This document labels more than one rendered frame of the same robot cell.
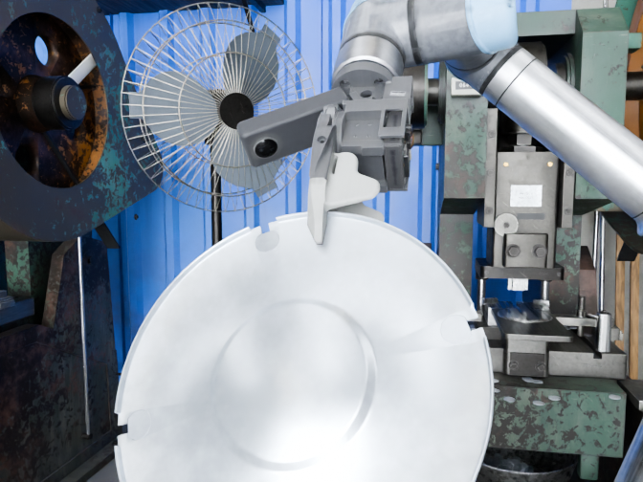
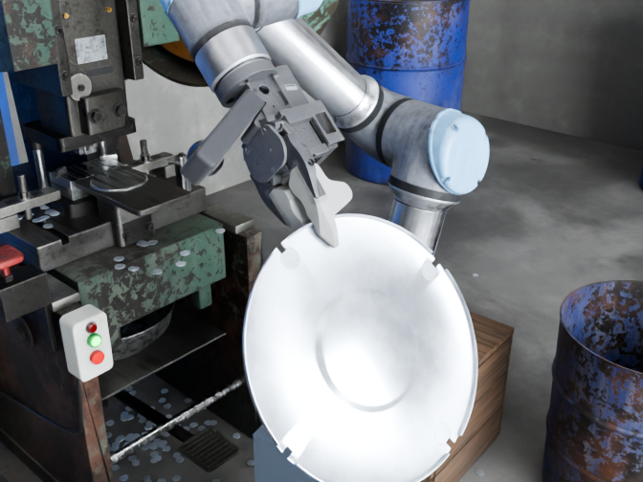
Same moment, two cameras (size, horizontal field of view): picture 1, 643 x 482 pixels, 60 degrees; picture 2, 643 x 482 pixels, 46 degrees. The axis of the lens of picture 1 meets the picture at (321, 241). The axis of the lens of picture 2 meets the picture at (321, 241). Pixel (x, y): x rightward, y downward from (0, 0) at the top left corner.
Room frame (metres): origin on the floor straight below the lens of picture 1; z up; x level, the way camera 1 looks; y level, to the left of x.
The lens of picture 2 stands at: (0.10, 0.61, 1.40)
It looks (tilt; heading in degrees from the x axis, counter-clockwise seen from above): 26 degrees down; 302
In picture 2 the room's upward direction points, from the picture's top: straight up
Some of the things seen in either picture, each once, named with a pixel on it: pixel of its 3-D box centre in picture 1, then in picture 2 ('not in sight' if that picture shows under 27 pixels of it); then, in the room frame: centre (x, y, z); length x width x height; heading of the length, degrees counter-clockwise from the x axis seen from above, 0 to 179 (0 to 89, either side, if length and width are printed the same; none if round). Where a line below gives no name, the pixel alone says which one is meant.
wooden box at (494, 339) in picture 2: not in sight; (405, 387); (0.76, -0.88, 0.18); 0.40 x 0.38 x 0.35; 173
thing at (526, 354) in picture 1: (526, 347); (134, 212); (1.26, -0.48, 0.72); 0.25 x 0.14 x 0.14; 170
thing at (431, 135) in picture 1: (423, 100); not in sight; (1.49, -0.27, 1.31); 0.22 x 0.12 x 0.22; 170
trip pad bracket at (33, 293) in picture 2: not in sight; (24, 315); (1.26, -0.16, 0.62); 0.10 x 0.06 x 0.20; 80
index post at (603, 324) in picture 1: (603, 330); (183, 171); (1.27, -0.66, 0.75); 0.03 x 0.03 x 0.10; 80
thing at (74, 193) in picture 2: (516, 313); (89, 177); (1.42, -0.51, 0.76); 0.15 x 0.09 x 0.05; 80
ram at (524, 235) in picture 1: (522, 206); (81, 58); (1.39, -0.50, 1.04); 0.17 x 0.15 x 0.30; 170
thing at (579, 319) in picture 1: (585, 316); (148, 159); (1.40, -0.67, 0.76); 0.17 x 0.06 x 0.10; 80
